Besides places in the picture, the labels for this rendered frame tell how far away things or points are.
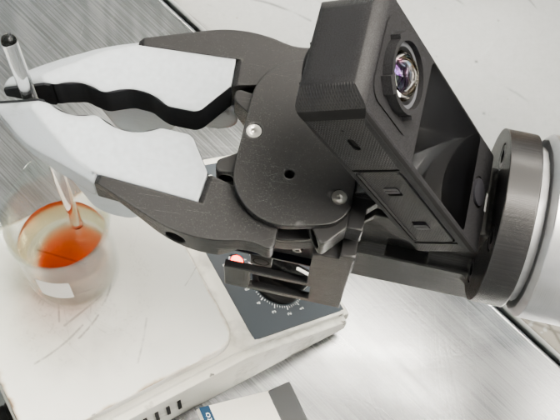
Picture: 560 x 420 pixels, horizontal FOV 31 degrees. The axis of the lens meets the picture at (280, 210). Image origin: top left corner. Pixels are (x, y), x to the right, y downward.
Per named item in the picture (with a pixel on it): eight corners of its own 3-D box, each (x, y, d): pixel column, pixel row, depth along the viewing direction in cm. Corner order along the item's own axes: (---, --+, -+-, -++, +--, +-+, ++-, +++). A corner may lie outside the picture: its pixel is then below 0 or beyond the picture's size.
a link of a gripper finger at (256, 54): (119, 128, 40) (328, 176, 40) (115, 107, 39) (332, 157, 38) (152, 33, 42) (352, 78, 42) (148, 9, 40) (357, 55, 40)
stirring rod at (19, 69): (91, 238, 54) (17, 31, 36) (87, 249, 54) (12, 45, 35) (80, 237, 54) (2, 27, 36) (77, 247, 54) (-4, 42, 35)
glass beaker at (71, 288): (137, 297, 54) (123, 243, 47) (41, 331, 53) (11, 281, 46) (104, 202, 56) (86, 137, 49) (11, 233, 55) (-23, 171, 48)
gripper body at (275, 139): (207, 287, 44) (477, 344, 43) (201, 208, 36) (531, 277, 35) (245, 137, 47) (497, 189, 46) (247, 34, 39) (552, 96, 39)
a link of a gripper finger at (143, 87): (26, 146, 44) (227, 192, 44) (-3, 76, 39) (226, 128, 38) (48, 87, 46) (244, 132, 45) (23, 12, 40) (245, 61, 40)
